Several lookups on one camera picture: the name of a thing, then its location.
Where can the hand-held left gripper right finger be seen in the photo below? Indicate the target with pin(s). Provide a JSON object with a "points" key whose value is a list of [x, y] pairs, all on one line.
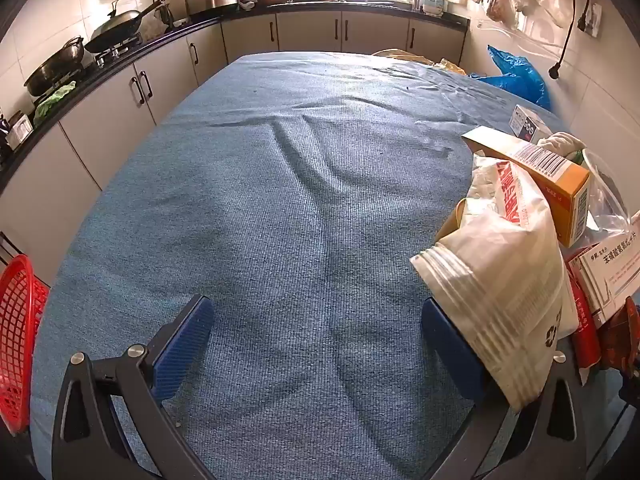
{"points": [[450, 350]]}

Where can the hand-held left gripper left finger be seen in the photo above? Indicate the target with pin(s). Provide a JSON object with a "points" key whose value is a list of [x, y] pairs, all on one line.
{"points": [[185, 345]]}

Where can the white plastic bag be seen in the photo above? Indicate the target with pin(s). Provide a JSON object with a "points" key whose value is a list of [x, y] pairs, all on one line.
{"points": [[500, 260]]}

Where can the red plastic basket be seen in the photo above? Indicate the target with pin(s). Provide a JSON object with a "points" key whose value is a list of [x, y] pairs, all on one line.
{"points": [[20, 335]]}

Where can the white medicine box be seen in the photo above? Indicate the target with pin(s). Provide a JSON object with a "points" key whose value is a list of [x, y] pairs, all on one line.
{"points": [[605, 270]]}

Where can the red packet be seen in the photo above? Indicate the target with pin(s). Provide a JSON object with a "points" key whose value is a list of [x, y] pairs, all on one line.
{"points": [[585, 330]]}

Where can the dark red wrapper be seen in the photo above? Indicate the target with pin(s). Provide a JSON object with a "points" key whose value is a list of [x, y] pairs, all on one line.
{"points": [[620, 335]]}

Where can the blue ribbed table cloth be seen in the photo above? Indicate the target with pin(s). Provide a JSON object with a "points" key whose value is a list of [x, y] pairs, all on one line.
{"points": [[300, 210]]}

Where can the orange cardboard box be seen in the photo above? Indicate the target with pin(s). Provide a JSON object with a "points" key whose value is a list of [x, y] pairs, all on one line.
{"points": [[555, 175]]}

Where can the clear plastic bag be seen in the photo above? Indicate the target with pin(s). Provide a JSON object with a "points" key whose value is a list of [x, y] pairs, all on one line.
{"points": [[610, 200]]}

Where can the small white box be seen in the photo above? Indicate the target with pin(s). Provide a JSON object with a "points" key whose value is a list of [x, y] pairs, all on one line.
{"points": [[525, 122]]}

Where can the small box on counter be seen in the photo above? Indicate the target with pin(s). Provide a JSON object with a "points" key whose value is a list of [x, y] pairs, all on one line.
{"points": [[20, 132]]}

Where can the green leafy vegetable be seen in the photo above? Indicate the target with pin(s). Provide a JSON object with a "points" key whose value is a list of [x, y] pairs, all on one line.
{"points": [[52, 102]]}

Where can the blue plastic bag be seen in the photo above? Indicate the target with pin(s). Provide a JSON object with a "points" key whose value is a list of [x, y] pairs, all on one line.
{"points": [[520, 75]]}

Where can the yellow plastic bag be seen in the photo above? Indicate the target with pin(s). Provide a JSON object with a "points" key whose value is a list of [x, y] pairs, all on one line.
{"points": [[400, 55]]}

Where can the gas stove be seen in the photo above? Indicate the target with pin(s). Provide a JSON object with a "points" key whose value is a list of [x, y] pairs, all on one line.
{"points": [[120, 50]]}

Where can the dark frying pan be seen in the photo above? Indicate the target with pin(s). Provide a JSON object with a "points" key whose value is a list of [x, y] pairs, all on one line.
{"points": [[55, 62]]}

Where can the black wok with lid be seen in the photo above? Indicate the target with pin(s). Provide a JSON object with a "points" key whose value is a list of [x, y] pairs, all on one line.
{"points": [[112, 30]]}

